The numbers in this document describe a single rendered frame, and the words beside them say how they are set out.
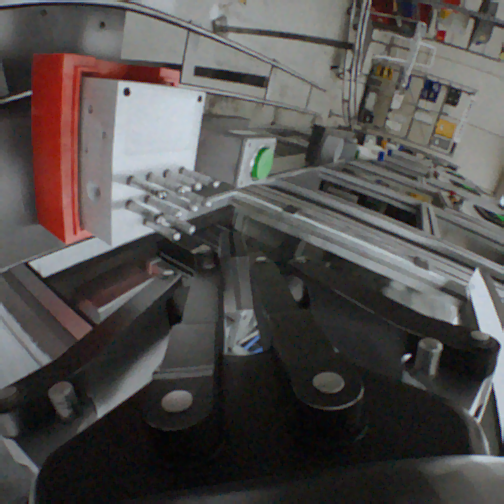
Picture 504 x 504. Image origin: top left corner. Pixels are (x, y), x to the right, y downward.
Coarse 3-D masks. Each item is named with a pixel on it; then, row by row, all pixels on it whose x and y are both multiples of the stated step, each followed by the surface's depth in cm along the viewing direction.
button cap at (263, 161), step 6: (264, 150) 35; (270, 150) 36; (258, 156) 35; (264, 156) 35; (270, 156) 37; (258, 162) 35; (264, 162) 36; (270, 162) 37; (258, 168) 35; (264, 168) 37; (258, 174) 36; (264, 174) 37
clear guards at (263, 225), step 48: (240, 192) 59; (96, 240) 33; (144, 240) 35; (192, 240) 38; (288, 240) 44; (336, 240) 48; (96, 288) 26; (384, 288) 37; (432, 288) 40; (240, 336) 25
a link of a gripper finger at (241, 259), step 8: (232, 232) 21; (240, 232) 21; (232, 240) 19; (240, 240) 18; (240, 248) 16; (240, 256) 15; (248, 256) 15; (240, 264) 15; (248, 264) 15; (240, 272) 15; (248, 272) 15; (240, 280) 15; (248, 280) 15; (240, 288) 15; (248, 288) 15; (240, 296) 15; (248, 296) 15; (240, 304) 16; (248, 304) 16
